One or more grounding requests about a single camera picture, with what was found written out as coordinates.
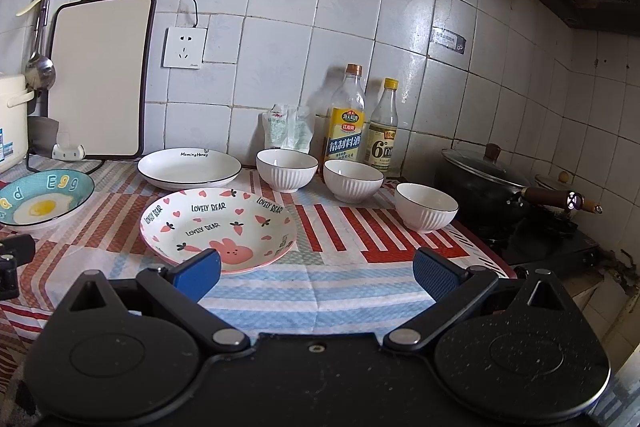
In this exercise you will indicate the black gas stove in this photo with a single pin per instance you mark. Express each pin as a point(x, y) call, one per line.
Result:
point(525, 236)

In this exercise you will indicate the white plastic seasoning bag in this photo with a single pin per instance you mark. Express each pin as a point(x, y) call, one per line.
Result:
point(288, 127)

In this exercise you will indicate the white wall socket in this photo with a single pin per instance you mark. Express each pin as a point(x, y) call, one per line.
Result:
point(184, 47)

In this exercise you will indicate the striped checkered tablecloth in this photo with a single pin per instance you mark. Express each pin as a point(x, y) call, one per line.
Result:
point(348, 272)

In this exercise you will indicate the small pot lid wooden knob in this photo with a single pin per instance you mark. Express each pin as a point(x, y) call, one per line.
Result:
point(560, 182)

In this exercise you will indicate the vinegar bottle yellow cap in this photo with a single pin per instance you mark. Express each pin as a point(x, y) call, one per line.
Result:
point(382, 130)

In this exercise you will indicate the pink bunny Lovely Bear plate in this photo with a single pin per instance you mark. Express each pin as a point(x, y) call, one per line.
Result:
point(247, 231)

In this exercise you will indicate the blue wall label sticker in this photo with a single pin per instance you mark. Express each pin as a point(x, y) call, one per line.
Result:
point(448, 39)

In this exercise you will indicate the white ribbed bowl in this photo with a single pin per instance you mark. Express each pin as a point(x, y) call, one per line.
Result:
point(423, 208)
point(286, 171)
point(351, 181)

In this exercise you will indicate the cooking wine bottle yellow label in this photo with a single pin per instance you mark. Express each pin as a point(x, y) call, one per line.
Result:
point(345, 117)

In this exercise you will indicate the white rice cooker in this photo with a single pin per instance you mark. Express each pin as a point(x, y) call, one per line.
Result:
point(14, 99)

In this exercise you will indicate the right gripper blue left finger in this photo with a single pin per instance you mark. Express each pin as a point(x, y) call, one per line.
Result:
point(175, 293)

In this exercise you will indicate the white cutting board dark rim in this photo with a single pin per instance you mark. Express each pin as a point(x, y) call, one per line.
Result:
point(100, 50)

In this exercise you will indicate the cream plastic spoon hanging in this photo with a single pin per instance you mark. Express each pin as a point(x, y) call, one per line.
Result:
point(32, 4)

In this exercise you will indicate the steel ladle hanging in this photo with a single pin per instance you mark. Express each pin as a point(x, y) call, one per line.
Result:
point(39, 69)

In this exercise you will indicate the white Morning Honey plate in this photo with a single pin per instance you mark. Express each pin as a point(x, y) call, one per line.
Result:
point(178, 169)

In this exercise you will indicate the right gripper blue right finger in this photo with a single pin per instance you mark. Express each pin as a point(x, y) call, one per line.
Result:
point(456, 291)

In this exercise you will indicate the black wok with glass lid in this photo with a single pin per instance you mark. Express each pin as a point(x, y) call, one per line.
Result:
point(484, 175)

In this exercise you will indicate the teal egg plate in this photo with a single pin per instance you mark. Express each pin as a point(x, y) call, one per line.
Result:
point(44, 198)

